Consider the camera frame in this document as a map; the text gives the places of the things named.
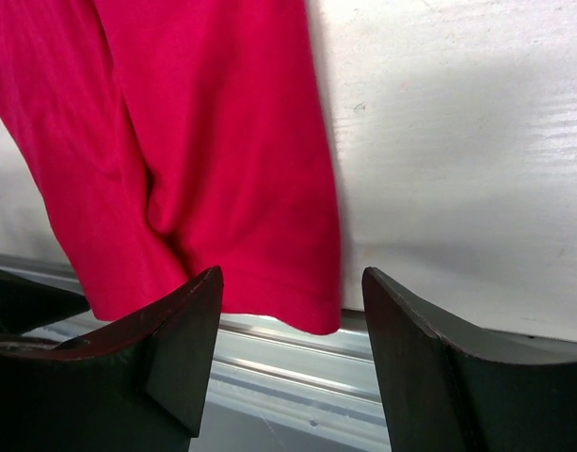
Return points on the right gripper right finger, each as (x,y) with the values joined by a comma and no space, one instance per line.
(449,385)

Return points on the crimson t-shirt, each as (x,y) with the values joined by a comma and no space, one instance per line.
(166,137)

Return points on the aluminium mounting rail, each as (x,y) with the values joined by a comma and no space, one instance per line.
(264,379)

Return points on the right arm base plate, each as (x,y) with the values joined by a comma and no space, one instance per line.
(26,305)

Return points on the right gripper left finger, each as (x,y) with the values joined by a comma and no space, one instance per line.
(136,384)

